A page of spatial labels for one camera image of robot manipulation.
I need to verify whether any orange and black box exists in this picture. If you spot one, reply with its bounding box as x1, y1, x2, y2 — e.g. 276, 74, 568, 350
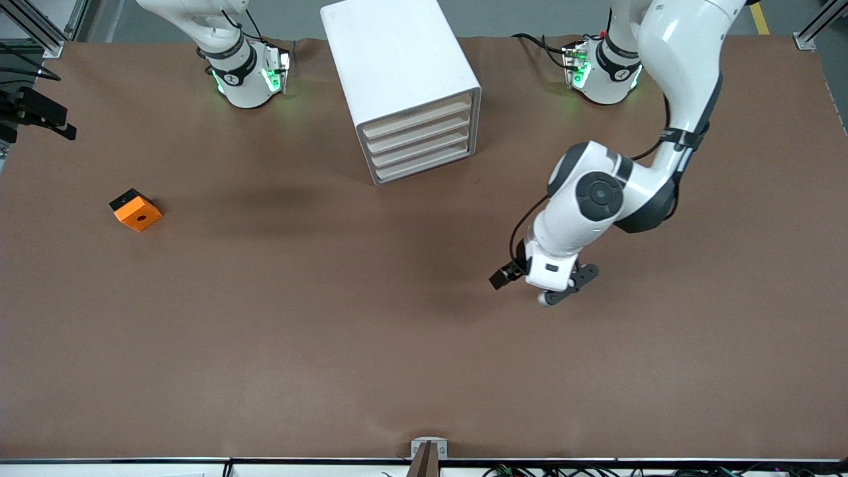
109, 189, 163, 233

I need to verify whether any aluminium frame profile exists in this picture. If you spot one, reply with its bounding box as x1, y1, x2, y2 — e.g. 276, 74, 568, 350
793, 0, 848, 52
0, 0, 91, 59

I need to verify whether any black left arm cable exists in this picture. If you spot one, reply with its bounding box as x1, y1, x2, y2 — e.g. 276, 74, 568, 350
509, 93, 671, 266

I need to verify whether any white plastic drawer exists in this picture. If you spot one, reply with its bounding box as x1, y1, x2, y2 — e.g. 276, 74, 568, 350
362, 96, 474, 140
370, 127, 476, 168
366, 113, 475, 154
374, 141, 476, 183

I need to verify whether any white drawer cabinet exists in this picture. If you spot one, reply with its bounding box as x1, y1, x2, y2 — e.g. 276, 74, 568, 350
320, 0, 482, 186

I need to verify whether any brown upright post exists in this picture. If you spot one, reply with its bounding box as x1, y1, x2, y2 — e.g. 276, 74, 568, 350
406, 442, 440, 477

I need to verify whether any black base power cable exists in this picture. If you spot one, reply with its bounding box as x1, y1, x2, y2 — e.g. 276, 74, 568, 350
512, 32, 572, 68

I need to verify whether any grey metal bracket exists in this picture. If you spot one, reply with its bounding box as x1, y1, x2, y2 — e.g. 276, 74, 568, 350
411, 437, 449, 460

